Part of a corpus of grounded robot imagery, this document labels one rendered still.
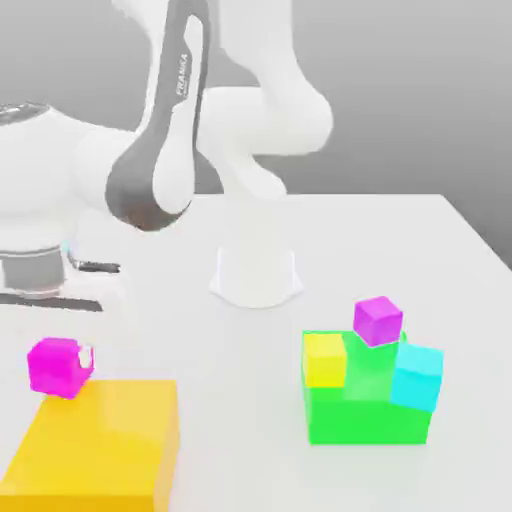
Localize small yellow cube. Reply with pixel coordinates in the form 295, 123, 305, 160
302, 332, 348, 390

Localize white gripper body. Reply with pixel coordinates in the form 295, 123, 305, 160
0, 290, 106, 341

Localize large green box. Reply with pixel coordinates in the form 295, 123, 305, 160
301, 329, 434, 446

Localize small cyan cube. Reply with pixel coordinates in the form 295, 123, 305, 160
389, 342, 446, 414

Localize small purple cube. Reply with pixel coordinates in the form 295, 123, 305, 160
352, 295, 404, 349

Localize large orange box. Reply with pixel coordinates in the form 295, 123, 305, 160
0, 378, 181, 512

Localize small magenta cube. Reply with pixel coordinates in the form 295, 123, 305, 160
26, 336, 96, 401

